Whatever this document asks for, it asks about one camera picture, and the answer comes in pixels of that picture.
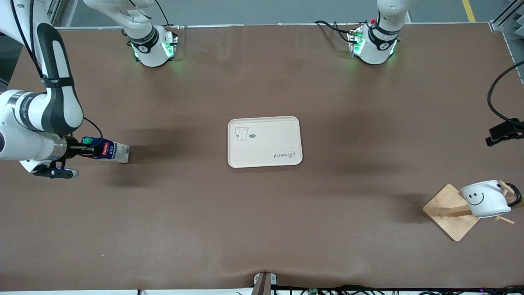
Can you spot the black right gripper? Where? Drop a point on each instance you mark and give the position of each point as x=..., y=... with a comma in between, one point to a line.
x=74, y=147

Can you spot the grey metal table bracket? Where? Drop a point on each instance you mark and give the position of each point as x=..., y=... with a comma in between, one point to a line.
x=265, y=282

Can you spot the blue milk carton green cap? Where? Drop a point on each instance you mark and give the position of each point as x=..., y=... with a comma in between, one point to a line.
x=118, y=152

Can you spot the wooden mug rack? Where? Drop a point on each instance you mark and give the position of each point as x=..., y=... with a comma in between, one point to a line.
x=450, y=221

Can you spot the aluminium frame profile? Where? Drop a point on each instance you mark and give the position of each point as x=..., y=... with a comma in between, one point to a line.
x=505, y=18
x=61, y=12

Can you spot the cream plastic tray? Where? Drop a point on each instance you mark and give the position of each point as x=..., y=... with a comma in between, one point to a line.
x=274, y=139

